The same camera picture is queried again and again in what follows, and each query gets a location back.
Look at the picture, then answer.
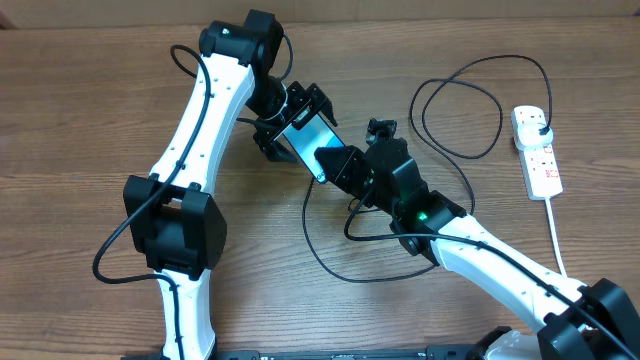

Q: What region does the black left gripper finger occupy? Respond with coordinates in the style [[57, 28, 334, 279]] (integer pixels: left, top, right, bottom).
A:
[[307, 83, 338, 127], [259, 139, 298, 164]]

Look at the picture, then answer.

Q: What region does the Samsung Galaxy smartphone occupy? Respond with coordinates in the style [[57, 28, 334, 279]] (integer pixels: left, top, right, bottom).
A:
[[283, 114, 344, 184]]

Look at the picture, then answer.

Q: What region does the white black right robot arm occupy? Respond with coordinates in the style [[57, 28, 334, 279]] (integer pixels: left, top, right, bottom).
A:
[[312, 139, 639, 359]]

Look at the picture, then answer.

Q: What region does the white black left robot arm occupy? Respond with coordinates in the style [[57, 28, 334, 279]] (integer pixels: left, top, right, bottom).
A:
[[119, 10, 340, 359]]

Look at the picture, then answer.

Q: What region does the white charger plug adapter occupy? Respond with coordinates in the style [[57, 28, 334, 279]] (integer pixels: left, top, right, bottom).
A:
[[514, 123, 554, 151]]

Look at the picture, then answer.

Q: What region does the white power strip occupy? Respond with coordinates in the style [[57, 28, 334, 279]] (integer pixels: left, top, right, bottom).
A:
[[510, 105, 563, 201]]

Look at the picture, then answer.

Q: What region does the black charging cable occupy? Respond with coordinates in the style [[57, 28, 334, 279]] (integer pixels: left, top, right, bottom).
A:
[[301, 54, 555, 285]]

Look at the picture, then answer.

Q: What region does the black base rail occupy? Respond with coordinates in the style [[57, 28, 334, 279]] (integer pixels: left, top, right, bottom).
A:
[[210, 343, 488, 360]]

